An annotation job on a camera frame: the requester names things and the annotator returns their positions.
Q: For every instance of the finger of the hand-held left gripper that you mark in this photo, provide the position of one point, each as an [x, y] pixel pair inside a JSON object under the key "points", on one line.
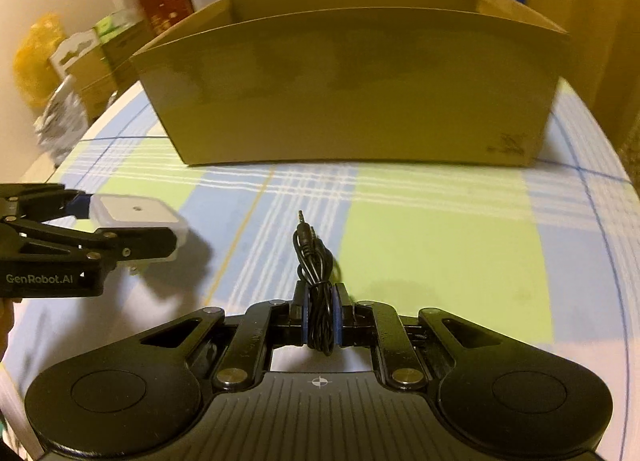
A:
{"points": [[77, 205], [140, 241]]}

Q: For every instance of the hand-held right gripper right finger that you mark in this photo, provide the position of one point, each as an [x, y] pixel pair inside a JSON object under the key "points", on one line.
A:
{"points": [[342, 316]]}

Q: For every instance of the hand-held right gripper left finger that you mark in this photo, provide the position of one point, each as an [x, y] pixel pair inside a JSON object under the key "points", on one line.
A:
{"points": [[299, 316]]}

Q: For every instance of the white plug adapter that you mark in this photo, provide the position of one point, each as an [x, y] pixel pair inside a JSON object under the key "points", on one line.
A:
{"points": [[135, 211]]}

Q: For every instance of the brown cardboard box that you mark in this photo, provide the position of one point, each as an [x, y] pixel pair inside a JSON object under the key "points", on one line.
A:
{"points": [[350, 91]]}

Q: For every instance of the checked cloth desktop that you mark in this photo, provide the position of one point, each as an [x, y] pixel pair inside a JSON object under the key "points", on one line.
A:
{"points": [[440, 241]]}

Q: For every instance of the crumpled silver bag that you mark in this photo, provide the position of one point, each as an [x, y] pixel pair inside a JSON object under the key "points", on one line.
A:
{"points": [[62, 121]]}

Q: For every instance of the white-topped carton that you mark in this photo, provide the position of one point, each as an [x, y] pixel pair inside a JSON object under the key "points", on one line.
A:
{"points": [[82, 71]]}

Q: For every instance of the yellow plastic bag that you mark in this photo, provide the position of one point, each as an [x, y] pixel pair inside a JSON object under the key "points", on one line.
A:
{"points": [[37, 56]]}

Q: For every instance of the brown storage carton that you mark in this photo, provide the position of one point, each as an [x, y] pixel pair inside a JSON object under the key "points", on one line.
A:
{"points": [[127, 48]]}

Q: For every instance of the green packets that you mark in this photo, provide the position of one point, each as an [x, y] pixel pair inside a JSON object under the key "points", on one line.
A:
{"points": [[115, 23]]}

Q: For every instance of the red gift box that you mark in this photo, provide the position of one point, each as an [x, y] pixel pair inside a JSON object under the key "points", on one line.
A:
{"points": [[165, 8]]}

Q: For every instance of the wooden wardrobe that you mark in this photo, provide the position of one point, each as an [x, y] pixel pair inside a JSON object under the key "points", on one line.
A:
{"points": [[590, 16]]}

